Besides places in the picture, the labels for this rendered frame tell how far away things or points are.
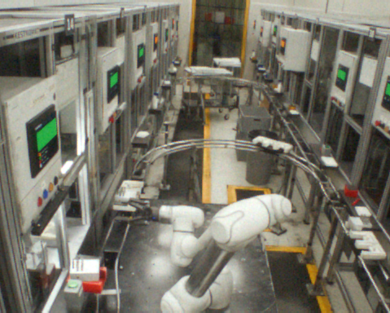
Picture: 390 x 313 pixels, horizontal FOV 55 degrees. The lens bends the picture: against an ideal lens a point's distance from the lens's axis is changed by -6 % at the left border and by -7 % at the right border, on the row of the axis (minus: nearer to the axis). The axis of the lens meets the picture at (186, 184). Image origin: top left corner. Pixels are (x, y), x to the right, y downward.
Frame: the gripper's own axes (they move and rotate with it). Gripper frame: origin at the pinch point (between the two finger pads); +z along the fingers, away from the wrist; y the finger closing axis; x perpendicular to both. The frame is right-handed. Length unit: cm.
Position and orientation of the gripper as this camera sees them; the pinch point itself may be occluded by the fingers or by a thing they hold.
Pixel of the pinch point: (119, 211)
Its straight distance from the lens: 199.8
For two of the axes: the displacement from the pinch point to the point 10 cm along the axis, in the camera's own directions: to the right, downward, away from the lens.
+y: 0.6, -9.0, -4.4
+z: -10.0, -0.8, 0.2
